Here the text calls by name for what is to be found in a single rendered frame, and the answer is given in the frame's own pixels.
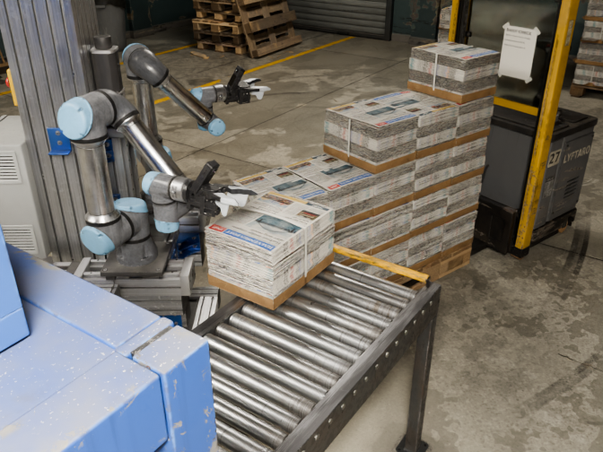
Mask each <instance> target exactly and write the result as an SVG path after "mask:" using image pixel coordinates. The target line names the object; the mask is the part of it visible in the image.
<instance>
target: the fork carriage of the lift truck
mask: <svg viewBox="0 0 603 452"><path fill-rule="evenodd" d="M478 202H479V204H478V209H476V210H477V211H478V212H477V216H476V219H475V226H474V227H475V229H474V236H473V237H474V238H478V239H481V240H482V241H484V242H486V243H487V246H488V247H489V248H492V249H494V250H496V251H499V252H501V253H503V254H505V255H506V253H508V252H509V253H510V251H511V242H512V237H513V232H514V227H515V222H516V217H517V212H518V210H517V209H514V208H512V207H510V206H508V205H506V204H502V203H499V202H497V201H495V200H493V199H491V198H488V197H486V196H482V195H480V194H479V199H478Z"/></svg>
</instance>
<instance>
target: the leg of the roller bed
mask: <svg viewBox="0 0 603 452"><path fill-rule="evenodd" d="M436 319H437V314H436V316H435V317H434V318H433V320H432V321H431V322H430V323H429V325H428V326H427V327H426V328H425V329H424V331H423V332H422V333H421V334H420V335H419V336H418V337H417V339H416V347H415V363H414V371H413V379H412V389H411V395H410V403H409V411H408V419H407V427H406V442H405V446H404V448H406V449H408V450H410V451H412V452H416V451H417V449H419V447H420V444H421V437H422V430H423V423H424V410H425V403H426V396H427V389H428V382H429V375H430V367H431V361H432V354H433V341H434V334H435V327H436Z"/></svg>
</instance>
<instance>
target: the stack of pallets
mask: <svg viewBox="0 0 603 452"><path fill-rule="evenodd" d="M205 2H206V3H211V4H205ZM279 3H281V2H280V0H279V1H275V2H272V3H268V4H267V6H269V5H272V4H279ZM193 5H194V6H193V8H196V12H197V17H196V19H192V22H193V31H194V39H196V40H197V49H201V50H204V49H207V48H211V47H215V51H214V52H221V53H223V52H226V51H230V50H233V49H235V55H240V56H241V55H244V54H247V53H249V50H248V49H246V46H247V43H246V40H245V38H246V35H244V33H243V29H242V27H241V25H242V21H241V20H240V12H239V11H238V10H237V6H236V4H235V1H234V0H193ZM258 8H261V6H260V5H258V6H254V7H250V8H246V10H247V11H250V10H254V9H258ZM282 12H283V10H280V11H276V12H272V13H270V16H272V15H276V14H279V13H282ZM206 13H210V14H206ZM263 18H264V16H263V15H259V16H256V17H253V18H249V21H250V22H253V21H255V20H259V19H263ZM204 24H205V25H204ZM265 31H267V29H264V30H259V31H256V32H253V35H256V34H259V33H261V32H265ZM205 34H207V35H205ZM265 42H267V39H263V40H261V41H258V42H257V45H259V44H262V43H265ZM208 44H209V45H208Z"/></svg>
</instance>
